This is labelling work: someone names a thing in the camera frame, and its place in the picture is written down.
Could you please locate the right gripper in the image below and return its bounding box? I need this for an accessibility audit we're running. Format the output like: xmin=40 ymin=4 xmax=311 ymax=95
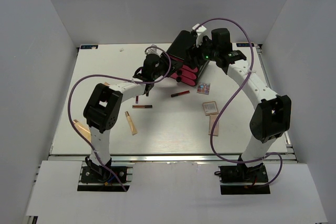
xmin=183 ymin=35 xmax=219 ymax=70

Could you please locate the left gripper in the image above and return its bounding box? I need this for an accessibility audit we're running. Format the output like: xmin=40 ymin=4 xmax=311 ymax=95
xmin=152 ymin=52 xmax=183 ymax=80

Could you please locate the black pink drawer organizer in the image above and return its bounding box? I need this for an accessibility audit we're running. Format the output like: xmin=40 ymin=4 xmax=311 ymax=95
xmin=166 ymin=30 xmax=208 ymax=87

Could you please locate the gold foundation tube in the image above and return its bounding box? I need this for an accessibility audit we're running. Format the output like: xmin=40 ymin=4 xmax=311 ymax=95
xmin=125 ymin=111 xmax=138 ymax=135

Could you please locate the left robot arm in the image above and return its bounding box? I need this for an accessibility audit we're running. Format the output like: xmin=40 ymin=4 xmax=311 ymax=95
xmin=83 ymin=53 xmax=172 ymax=182

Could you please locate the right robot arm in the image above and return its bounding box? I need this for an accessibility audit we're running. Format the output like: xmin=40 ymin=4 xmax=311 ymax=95
xmin=194 ymin=26 xmax=291 ymax=182

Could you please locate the right blue corner label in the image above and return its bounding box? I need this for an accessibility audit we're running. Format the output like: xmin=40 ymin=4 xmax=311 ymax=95
xmin=236 ymin=42 xmax=255 ymax=47

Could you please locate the blue corner label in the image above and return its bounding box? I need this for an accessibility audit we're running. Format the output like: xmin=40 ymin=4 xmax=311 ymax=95
xmin=80 ymin=45 xmax=98 ymax=50
xmin=236 ymin=42 xmax=255 ymax=47

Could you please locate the red lip gloss tube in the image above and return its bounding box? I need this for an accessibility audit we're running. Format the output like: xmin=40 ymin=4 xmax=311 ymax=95
xmin=171 ymin=90 xmax=190 ymax=98

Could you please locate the clear eyeshadow palette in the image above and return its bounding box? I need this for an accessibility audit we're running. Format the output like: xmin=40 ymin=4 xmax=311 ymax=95
xmin=197 ymin=82 xmax=211 ymax=95

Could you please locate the horizontal lip gloss tube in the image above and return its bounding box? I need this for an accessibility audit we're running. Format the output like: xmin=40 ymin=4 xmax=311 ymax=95
xmin=132 ymin=104 xmax=153 ymax=109

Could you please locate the peach compact with label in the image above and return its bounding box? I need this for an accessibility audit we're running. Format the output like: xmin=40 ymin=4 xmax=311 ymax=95
xmin=202 ymin=101 xmax=218 ymax=115

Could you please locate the peach rectangular palette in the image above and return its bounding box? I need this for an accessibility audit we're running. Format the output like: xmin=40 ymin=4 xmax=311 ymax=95
xmin=208 ymin=114 xmax=219 ymax=136

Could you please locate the left blue corner label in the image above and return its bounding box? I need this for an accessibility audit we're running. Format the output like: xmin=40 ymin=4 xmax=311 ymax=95
xmin=80 ymin=45 xmax=98 ymax=50

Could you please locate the flat peach palette left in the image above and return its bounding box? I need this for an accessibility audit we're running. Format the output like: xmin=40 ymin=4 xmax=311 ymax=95
xmin=73 ymin=120 xmax=91 ymax=142

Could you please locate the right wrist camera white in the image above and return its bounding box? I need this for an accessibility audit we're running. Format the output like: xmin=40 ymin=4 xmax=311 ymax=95
xmin=192 ymin=24 xmax=207 ymax=47

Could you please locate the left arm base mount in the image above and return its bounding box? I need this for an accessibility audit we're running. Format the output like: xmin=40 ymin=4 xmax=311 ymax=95
xmin=77 ymin=156 xmax=132 ymax=192

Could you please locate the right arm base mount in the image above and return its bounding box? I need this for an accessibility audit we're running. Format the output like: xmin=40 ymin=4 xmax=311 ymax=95
xmin=214 ymin=163 xmax=270 ymax=195

